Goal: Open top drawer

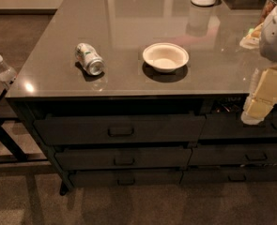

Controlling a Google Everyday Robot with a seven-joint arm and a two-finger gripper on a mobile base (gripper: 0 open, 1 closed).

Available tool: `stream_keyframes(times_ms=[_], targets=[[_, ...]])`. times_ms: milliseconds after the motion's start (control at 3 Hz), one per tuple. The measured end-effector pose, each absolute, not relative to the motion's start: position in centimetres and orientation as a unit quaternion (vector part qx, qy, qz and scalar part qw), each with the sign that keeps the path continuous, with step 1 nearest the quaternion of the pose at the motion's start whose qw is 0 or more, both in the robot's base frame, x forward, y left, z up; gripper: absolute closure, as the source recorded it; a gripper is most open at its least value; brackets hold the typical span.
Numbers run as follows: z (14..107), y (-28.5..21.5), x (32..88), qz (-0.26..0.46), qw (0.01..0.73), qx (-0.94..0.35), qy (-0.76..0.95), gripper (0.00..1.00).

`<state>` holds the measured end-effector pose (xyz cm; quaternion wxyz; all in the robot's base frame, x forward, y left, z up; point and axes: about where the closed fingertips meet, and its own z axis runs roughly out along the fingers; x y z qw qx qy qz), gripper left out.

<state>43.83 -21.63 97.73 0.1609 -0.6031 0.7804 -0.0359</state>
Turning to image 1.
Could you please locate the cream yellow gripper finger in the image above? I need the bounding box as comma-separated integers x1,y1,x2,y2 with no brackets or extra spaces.
240,64,277,125

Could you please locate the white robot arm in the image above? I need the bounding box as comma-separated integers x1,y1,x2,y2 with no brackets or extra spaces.
240,6,277,126

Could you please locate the dark top right drawer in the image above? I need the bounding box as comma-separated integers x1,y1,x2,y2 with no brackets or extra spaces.
199,111,277,140

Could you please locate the dark drawer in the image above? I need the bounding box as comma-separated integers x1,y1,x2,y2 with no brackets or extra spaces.
33,114,206,145
55,146,192,170
181,167,277,185
189,143,277,166
69,169,182,188
199,111,277,140

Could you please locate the dark middle right drawer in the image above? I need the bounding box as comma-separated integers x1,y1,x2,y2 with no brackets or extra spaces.
189,143,277,166

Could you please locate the dark bottom right drawer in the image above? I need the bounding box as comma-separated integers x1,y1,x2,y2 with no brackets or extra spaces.
181,167,277,185

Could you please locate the dark top left drawer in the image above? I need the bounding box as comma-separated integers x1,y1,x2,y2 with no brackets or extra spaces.
33,114,206,145

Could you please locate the dark bottom left drawer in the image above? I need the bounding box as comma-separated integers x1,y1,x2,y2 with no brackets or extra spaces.
69,169,182,188

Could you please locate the dark middle left drawer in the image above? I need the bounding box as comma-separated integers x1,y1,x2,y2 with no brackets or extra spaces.
55,146,192,170

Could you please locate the white snack bag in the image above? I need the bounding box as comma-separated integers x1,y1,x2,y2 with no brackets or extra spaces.
239,23,263,50

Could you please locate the jar of nuts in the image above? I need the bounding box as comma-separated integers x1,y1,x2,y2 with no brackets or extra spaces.
259,0,277,23

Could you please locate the white paper bowl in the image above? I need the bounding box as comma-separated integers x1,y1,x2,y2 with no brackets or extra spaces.
143,43,189,73

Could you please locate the silver green soda can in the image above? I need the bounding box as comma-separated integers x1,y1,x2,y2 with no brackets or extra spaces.
75,43,104,76

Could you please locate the clear plastic water bottle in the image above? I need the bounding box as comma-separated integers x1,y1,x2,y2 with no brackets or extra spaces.
0,55,17,90

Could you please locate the black side table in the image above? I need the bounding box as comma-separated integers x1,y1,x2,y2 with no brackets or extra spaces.
0,85,47,163

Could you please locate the dark drawer cabinet frame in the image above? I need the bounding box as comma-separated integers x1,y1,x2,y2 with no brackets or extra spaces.
9,96,277,193

